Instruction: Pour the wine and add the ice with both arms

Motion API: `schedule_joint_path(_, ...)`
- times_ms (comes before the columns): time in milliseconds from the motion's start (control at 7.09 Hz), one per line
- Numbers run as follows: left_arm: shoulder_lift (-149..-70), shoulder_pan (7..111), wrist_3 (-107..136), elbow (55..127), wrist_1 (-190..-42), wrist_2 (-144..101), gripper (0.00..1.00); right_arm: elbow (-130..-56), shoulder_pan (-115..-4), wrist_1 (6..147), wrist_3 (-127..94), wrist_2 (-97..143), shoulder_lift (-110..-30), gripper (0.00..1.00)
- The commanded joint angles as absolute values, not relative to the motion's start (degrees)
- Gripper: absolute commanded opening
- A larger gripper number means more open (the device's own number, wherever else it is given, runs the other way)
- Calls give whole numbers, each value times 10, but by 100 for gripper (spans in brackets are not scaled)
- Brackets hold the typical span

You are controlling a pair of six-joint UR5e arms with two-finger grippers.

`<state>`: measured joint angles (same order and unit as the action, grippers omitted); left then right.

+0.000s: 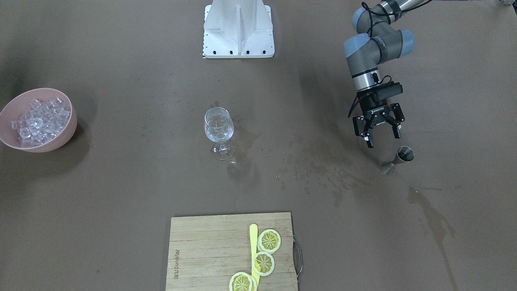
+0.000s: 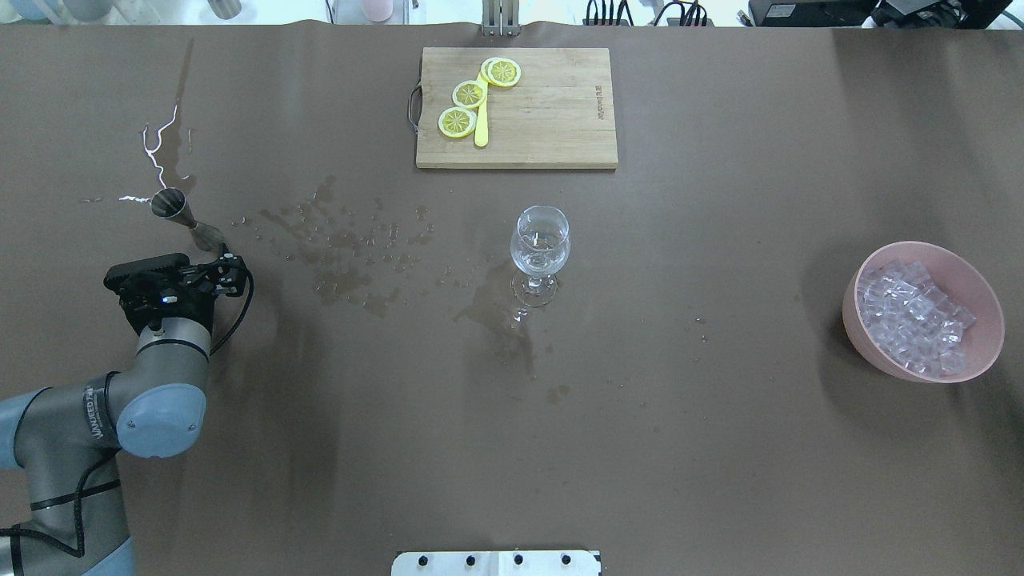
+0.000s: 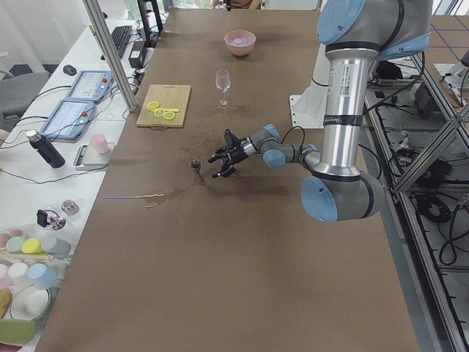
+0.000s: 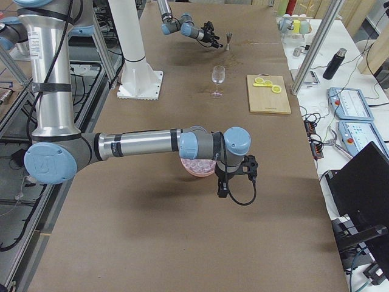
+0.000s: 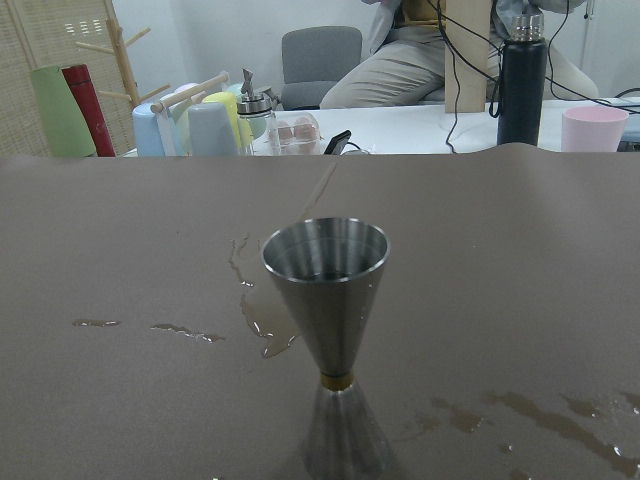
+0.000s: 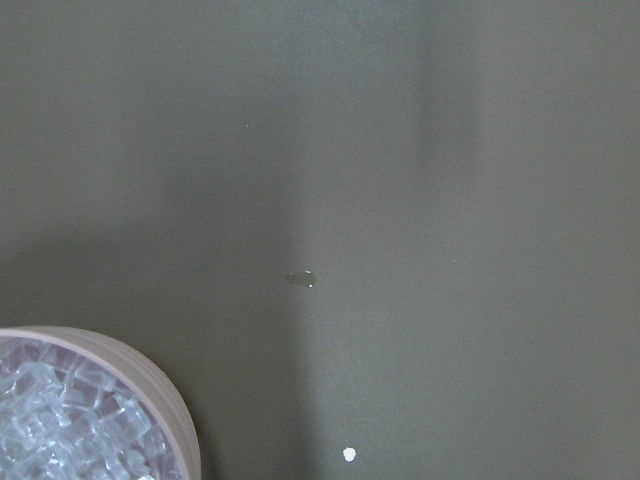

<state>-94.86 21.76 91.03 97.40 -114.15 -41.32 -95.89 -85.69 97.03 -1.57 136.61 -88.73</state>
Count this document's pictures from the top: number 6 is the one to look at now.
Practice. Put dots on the pile of clear ice cubes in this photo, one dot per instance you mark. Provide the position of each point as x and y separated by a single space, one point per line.
65 417

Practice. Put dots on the pink bowl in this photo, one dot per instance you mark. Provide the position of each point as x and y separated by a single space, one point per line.
150 384

